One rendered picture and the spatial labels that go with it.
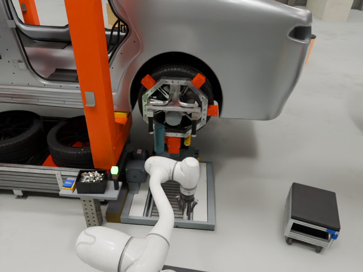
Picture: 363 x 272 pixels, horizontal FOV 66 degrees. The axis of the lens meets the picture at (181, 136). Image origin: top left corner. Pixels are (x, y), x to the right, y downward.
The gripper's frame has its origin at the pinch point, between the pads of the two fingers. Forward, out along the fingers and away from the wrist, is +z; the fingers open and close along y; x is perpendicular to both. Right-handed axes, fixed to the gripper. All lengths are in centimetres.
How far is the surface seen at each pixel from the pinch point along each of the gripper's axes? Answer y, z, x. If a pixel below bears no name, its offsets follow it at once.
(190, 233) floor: 1, 69, 38
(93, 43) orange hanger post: -71, -79, 41
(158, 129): -41, -2, 76
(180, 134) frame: -26, 9, 92
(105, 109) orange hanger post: -68, -35, 41
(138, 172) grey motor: -53, 33, 58
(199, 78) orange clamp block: -15, -45, 94
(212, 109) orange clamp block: -1, -18, 97
